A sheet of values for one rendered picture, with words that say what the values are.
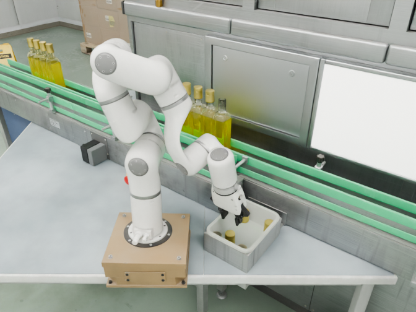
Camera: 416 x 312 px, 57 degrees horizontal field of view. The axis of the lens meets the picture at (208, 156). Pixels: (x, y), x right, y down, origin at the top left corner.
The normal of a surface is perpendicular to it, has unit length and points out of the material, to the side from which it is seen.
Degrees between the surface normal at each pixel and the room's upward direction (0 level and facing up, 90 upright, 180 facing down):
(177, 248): 4
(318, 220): 90
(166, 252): 4
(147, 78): 80
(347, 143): 90
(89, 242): 0
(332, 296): 90
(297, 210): 90
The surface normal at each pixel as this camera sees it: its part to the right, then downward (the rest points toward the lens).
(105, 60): -0.04, 0.35
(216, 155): -0.16, -0.69
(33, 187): 0.00, -0.85
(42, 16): 0.80, 0.32
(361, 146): -0.60, 0.43
